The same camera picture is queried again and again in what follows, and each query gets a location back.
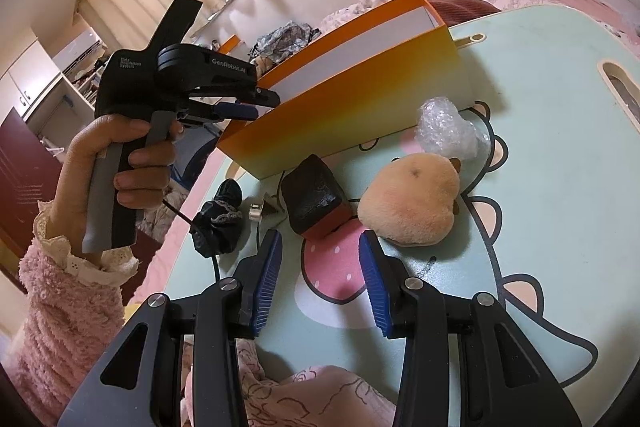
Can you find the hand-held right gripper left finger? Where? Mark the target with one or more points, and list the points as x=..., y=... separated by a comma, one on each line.
x=265, y=282

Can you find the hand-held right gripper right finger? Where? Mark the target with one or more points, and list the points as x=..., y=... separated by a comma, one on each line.
x=375, y=287

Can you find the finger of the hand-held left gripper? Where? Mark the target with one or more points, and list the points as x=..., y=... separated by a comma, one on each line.
x=250, y=98
x=240, y=112

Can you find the black lace sock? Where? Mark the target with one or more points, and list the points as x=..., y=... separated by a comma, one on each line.
x=215, y=227

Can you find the tan plush toy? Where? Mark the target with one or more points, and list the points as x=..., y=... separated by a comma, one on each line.
x=410, y=202

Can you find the orange cardboard box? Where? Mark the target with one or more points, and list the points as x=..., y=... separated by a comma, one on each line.
x=350, y=107

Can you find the black and red box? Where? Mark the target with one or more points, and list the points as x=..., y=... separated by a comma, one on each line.
x=310, y=192

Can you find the clear bubble wrap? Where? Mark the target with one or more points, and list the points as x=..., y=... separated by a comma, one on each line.
x=445, y=127

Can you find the person's left forearm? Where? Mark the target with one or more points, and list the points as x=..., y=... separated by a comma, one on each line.
x=60, y=317

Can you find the person's left hand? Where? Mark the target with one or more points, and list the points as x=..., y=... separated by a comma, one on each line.
x=82, y=177

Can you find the small orange box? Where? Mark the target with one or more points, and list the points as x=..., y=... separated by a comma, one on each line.
x=231, y=43

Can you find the black suitcase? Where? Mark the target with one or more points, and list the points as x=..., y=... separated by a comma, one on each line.
x=195, y=152

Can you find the grey patterned cloth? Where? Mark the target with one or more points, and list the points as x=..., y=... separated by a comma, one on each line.
x=282, y=38

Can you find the small metal clip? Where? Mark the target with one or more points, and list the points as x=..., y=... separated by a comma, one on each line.
x=256, y=212

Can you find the white air conditioner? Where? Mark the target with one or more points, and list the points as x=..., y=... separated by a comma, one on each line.
x=75, y=49

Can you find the dark red cushion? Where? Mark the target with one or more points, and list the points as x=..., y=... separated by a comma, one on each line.
x=465, y=9

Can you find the white wall shelf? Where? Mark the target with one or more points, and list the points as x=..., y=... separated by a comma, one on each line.
x=82, y=87

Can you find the white wall cabinet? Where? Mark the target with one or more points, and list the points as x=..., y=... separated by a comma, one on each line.
x=25, y=77

